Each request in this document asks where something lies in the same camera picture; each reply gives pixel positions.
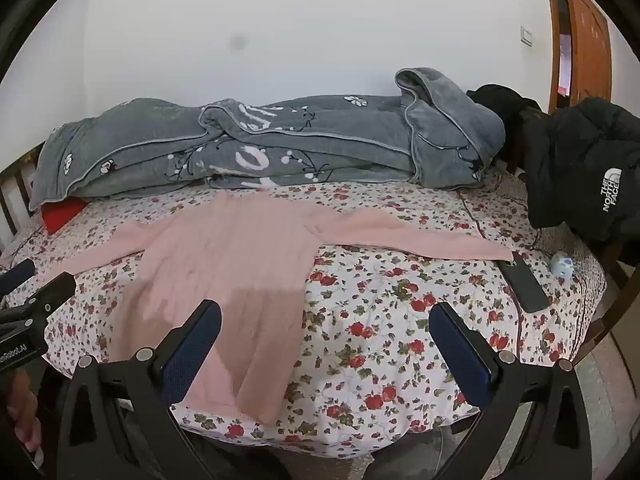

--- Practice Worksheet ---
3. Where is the red cloth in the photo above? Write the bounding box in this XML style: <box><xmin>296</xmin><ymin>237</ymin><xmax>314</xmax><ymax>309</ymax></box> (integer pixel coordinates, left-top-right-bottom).
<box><xmin>41</xmin><ymin>197</ymin><xmax>90</xmax><ymax>236</ymax></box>

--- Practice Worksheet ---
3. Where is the black smartphone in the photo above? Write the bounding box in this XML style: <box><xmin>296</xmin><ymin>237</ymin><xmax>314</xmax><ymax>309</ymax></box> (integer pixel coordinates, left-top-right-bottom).
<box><xmin>497</xmin><ymin>251</ymin><xmax>550</xmax><ymax>313</ymax></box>

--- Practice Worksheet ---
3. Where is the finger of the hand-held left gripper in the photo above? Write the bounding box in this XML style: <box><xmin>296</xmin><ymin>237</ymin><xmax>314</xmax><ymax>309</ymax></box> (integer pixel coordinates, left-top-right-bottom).
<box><xmin>0</xmin><ymin>272</ymin><xmax>77</xmax><ymax>332</ymax></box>
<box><xmin>0</xmin><ymin>259</ymin><xmax>37</xmax><ymax>307</ymax></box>

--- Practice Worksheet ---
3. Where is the wooden door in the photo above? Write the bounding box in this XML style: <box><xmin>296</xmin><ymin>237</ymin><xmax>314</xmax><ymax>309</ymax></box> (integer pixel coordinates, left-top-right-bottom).
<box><xmin>541</xmin><ymin>0</ymin><xmax>613</xmax><ymax>113</ymax></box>

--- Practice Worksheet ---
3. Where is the person's left hand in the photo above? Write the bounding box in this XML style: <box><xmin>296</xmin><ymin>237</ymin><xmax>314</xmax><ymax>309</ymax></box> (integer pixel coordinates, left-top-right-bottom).
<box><xmin>0</xmin><ymin>367</ymin><xmax>43</xmax><ymax>467</ymax></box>

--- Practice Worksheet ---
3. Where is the black puffer jacket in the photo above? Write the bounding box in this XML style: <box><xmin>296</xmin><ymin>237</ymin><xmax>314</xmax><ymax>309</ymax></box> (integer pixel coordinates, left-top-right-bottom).
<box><xmin>520</xmin><ymin>97</ymin><xmax>640</xmax><ymax>243</ymax></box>

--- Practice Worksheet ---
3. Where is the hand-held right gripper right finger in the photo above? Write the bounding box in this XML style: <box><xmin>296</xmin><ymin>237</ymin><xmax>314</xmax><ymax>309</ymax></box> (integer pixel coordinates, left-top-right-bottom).
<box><xmin>380</xmin><ymin>302</ymin><xmax>603</xmax><ymax>480</ymax></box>

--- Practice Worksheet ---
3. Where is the pink knit sweater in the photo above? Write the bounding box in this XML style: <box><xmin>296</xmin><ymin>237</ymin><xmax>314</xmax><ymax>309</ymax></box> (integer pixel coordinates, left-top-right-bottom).
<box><xmin>42</xmin><ymin>192</ymin><xmax>515</xmax><ymax>426</ymax></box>

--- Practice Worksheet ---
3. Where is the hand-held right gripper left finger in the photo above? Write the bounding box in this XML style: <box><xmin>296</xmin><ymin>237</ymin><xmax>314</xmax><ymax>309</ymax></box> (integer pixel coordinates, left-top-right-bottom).
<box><xmin>56</xmin><ymin>299</ymin><xmax>223</xmax><ymax>480</ymax></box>

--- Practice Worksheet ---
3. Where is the small light blue toy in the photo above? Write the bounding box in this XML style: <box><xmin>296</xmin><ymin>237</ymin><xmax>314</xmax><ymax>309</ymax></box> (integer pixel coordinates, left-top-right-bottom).
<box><xmin>549</xmin><ymin>251</ymin><xmax>576</xmax><ymax>279</ymax></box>

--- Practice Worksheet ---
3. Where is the wooden bed headboard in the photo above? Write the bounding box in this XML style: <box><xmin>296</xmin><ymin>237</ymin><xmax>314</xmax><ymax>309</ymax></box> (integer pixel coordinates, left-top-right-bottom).
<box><xmin>0</xmin><ymin>142</ymin><xmax>46</xmax><ymax>251</ymax></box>

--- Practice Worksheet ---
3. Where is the floral bed sheet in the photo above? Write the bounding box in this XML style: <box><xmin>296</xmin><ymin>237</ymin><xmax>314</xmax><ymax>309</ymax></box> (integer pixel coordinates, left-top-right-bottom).
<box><xmin>0</xmin><ymin>167</ymin><xmax>608</xmax><ymax>461</ymax></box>

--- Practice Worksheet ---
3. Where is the dark cloth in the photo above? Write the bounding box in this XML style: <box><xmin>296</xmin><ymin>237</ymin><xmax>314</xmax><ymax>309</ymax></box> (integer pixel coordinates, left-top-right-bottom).
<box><xmin>466</xmin><ymin>84</ymin><xmax>543</xmax><ymax>171</ymax></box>

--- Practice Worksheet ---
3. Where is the grey flower-print blanket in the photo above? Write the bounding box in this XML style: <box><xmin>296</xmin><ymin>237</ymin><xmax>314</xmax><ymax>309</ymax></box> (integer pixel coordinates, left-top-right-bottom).
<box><xmin>29</xmin><ymin>66</ymin><xmax>507</xmax><ymax>212</ymax></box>

